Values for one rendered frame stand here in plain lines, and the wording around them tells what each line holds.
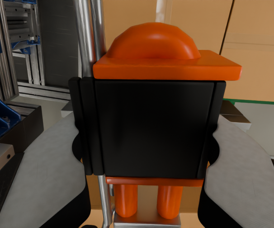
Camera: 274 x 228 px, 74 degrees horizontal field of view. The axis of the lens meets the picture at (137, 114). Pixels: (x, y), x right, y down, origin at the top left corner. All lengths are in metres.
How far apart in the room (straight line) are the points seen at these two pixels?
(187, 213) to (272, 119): 1.30
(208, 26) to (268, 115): 1.06
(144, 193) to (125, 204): 0.04
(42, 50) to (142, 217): 1.03
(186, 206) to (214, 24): 0.53
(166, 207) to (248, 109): 1.38
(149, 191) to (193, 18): 0.56
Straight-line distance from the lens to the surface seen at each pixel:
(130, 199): 0.17
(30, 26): 0.97
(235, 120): 0.77
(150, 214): 0.19
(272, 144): 1.79
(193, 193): 0.48
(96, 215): 0.46
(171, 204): 0.18
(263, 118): 1.61
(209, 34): 0.69
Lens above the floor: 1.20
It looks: 62 degrees down
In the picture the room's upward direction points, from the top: 174 degrees counter-clockwise
